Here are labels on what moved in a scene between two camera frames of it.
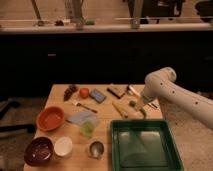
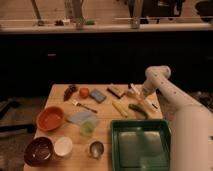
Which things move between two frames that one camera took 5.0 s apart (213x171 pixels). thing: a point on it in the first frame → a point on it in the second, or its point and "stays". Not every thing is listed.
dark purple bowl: x=38 y=151 stays
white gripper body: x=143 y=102 → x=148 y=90
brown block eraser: x=117 y=90 stays
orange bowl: x=50 y=118 stays
